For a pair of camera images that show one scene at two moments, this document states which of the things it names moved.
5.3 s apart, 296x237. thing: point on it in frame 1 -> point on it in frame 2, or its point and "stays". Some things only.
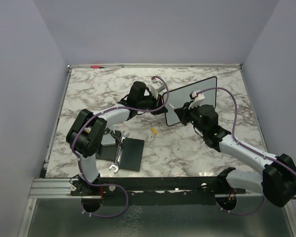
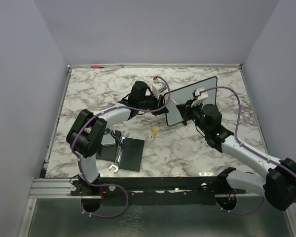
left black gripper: [158, 102] stays
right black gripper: [183, 112] stays
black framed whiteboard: [177, 98] stays
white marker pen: [172, 106] -> [174, 101]
